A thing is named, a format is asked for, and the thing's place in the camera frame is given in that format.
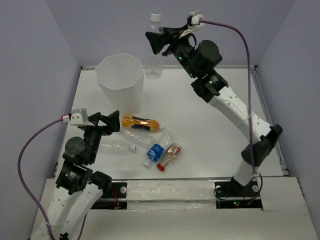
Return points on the clear crushed plastic bottle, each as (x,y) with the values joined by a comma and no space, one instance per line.
(137,137)

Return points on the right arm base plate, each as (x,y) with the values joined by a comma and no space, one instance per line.
(237,197)

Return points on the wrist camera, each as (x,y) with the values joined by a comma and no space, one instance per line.
(193,23)
(78,117)

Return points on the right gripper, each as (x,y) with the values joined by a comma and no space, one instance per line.
(171,35)

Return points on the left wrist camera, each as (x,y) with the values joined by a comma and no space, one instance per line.
(78,117)

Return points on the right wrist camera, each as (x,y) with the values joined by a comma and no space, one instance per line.
(193,23)

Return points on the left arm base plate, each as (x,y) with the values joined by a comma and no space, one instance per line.
(115,199)

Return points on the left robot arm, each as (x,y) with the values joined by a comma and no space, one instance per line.
(77,186)

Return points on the orange label plastic bottle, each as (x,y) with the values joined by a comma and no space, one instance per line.
(134,122)

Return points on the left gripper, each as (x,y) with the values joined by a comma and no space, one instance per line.
(113,121)

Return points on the blue label plastic bottle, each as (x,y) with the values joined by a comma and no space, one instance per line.
(158,149)

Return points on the white octagonal plastic bin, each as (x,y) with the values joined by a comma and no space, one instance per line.
(121,78)

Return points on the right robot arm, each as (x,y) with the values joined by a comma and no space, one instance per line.
(199,62)

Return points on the red cap plastic bottle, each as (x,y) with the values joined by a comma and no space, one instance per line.
(170,156)

